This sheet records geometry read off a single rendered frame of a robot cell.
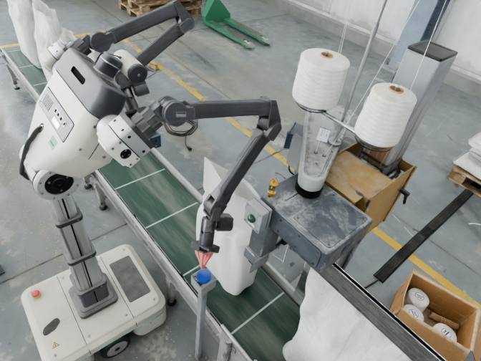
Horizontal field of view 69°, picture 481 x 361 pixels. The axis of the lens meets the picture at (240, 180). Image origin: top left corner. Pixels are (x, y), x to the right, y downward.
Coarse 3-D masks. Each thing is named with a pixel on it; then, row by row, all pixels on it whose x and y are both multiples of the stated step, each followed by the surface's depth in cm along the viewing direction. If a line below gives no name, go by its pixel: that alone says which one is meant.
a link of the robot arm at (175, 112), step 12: (168, 96) 112; (264, 96) 128; (168, 108) 104; (180, 108) 106; (192, 108) 108; (204, 108) 113; (216, 108) 115; (228, 108) 117; (240, 108) 119; (252, 108) 121; (264, 108) 123; (276, 108) 125; (168, 120) 106; (180, 120) 108; (264, 120) 129; (276, 120) 127
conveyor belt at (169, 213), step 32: (128, 192) 238; (160, 192) 241; (160, 224) 220; (192, 224) 223; (192, 256) 205; (256, 288) 195; (224, 320) 179; (256, 320) 181; (288, 320) 183; (256, 352) 169
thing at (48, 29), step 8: (32, 0) 291; (40, 0) 292; (40, 8) 298; (48, 8) 289; (40, 16) 280; (48, 16) 267; (56, 16) 275; (40, 24) 284; (48, 24) 271; (56, 24) 275; (40, 32) 288; (48, 32) 280; (56, 32) 276; (40, 40) 291; (48, 40) 283; (56, 40) 280; (40, 48) 298; (48, 72) 307; (48, 80) 318
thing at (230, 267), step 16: (208, 160) 167; (208, 176) 173; (208, 192) 180; (240, 192) 167; (240, 208) 156; (240, 224) 162; (224, 240) 166; (240, 240) 162; (224, 256) 172; (240, 256) 163; (224, 272) 179; (240, 272) 171; (224, 288) 189; (240, 288) 180
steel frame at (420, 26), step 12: (420, 0) 477; (432, 0) 466; (444, 0) 489; (420, 12) 482; (432, 12) 471; (408, 24) 500; (420, 24) 488; (432, 24) 512; (408, 36) 506; (420, 36) 494; (432, 36) 518; (396, 48) 526; (396, 60) 533
